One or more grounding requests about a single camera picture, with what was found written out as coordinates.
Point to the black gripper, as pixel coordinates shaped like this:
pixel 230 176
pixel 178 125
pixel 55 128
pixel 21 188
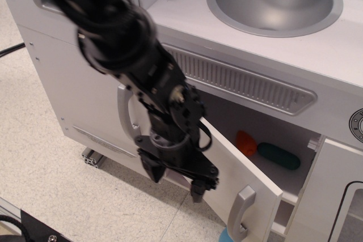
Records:
pixel 158 154

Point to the white cabinet door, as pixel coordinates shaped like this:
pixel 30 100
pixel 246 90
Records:
pixel 236 171

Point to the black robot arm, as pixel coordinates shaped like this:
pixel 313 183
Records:
pixel 118 38

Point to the white toy kitchen cabinet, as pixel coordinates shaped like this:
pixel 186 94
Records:
pixel 328 62

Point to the aluminium extrusion foot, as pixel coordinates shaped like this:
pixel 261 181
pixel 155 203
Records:
pixel 93 158

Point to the blue ball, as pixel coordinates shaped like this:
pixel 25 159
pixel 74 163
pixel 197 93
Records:
pixel 224 236

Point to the orange toy carrot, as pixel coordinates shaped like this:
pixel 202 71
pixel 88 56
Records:
pixel 245 143

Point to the silver fridge logo badge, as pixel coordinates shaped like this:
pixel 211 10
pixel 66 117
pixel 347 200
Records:
pixel 104 143

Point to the green toy cucumber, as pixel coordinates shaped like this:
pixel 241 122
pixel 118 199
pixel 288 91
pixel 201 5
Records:
pixel 279 156

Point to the silver vent grille panel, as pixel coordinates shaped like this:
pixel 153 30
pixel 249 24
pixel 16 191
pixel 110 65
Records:
pixel 260 89

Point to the white oven door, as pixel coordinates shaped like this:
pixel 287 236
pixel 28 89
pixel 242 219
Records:
pixel 331 207

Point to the black oven dial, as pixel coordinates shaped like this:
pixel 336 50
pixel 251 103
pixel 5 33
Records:
pixel 355 124

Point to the silver round sink basin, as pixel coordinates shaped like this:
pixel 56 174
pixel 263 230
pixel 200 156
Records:
pixel 277 18

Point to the silver cabinet door handle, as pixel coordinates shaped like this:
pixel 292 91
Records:
pixel 243 201

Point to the silver fridge door handle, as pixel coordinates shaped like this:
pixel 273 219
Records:
pixel 127 112

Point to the black metal base plate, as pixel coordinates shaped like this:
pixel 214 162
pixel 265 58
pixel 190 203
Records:
pixel 31 229

